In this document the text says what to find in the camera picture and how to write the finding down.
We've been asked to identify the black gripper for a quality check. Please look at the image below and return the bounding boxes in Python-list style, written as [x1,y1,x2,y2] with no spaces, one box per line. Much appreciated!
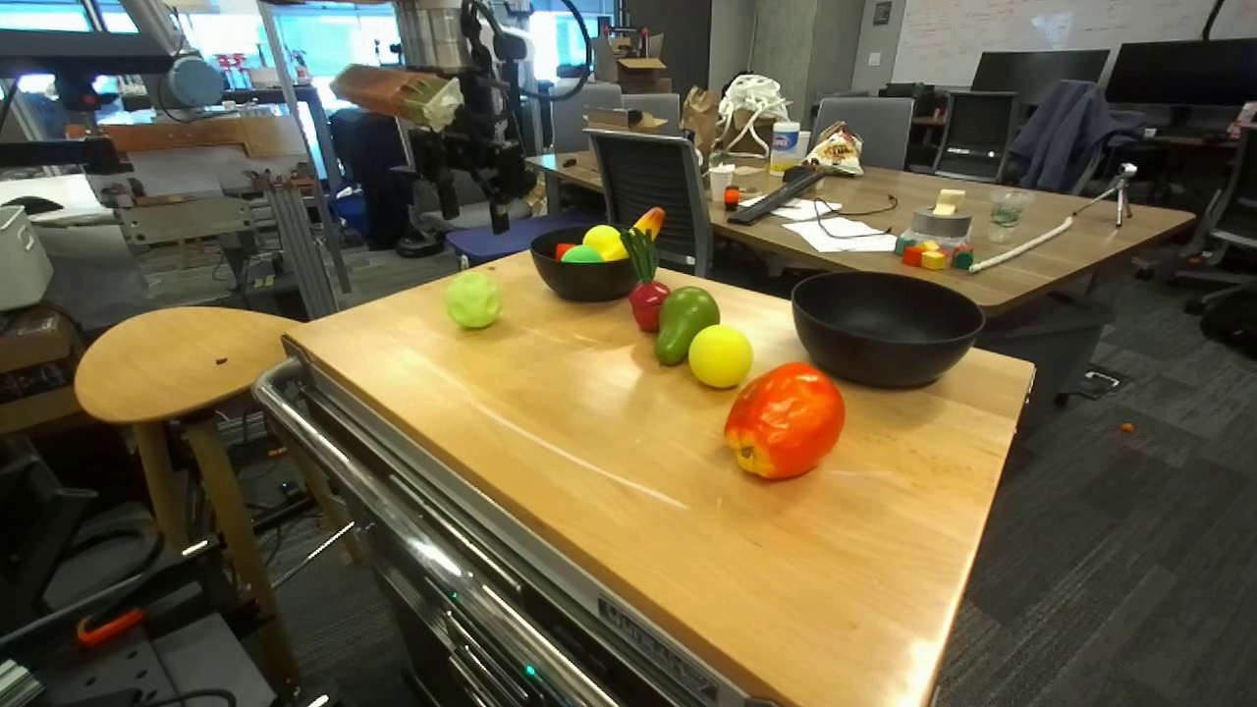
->
[413,52,534,234]

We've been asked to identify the light green round fruit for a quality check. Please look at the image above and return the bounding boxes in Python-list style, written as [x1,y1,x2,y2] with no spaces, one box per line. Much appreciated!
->
[445,272,501,328]

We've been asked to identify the red radish with green stem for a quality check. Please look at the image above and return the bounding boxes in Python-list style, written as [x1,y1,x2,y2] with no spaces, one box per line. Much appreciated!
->
[623,231,671,333]

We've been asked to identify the yellow lemon ball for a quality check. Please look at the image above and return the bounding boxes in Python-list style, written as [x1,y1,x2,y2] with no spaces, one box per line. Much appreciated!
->
[686,325,754,388]

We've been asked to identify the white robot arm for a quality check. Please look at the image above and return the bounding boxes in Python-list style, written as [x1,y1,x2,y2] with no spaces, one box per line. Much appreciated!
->
[334,0,540,231]

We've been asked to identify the green lime ball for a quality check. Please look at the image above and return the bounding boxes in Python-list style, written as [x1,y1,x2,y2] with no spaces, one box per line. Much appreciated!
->
[563,247,599,263]

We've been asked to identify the black bowl far side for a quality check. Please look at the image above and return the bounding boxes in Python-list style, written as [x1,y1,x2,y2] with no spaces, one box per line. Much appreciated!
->
[529,226,635,301]

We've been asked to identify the yellow fruit in far bowl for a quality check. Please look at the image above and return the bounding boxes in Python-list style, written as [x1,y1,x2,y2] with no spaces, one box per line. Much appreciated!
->
[580,222,629,263]

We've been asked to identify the grey mesh office chair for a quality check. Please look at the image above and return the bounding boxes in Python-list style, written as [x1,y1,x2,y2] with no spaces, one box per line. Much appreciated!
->
[588,130,715,274]

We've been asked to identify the yellow banana orange tip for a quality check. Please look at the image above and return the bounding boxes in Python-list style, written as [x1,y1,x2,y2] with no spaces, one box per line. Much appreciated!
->
[633,204,667,238]

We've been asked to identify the white paper sheets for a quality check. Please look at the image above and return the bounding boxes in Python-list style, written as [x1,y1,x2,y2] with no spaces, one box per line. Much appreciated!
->
[779,198,894,253]

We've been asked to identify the round wooden stool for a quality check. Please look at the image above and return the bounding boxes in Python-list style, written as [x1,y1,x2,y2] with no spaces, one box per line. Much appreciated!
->
[73,307,297,691]

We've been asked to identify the black bowl near table edge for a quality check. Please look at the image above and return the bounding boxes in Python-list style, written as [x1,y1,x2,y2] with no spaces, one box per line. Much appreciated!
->
[789,274,984,388]

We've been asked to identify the coloured toy blocks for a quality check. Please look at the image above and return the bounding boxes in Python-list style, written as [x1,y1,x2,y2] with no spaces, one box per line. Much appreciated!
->
[899,238,975,272]

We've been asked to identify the clear plastic cup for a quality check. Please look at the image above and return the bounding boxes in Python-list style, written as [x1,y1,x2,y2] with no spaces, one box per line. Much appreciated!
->
[988,188,1026,226]

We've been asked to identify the large wooden office desk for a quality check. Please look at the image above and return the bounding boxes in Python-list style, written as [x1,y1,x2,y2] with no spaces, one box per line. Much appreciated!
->
[537,153,1195,315]

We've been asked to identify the black computer monitor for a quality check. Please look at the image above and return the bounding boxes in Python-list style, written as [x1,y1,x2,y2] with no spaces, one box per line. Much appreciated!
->
[969,52,1109,103]

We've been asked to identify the metal cart handle bar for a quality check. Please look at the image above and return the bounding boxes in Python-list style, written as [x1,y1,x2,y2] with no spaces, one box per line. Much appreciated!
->
[256,358,615,707]

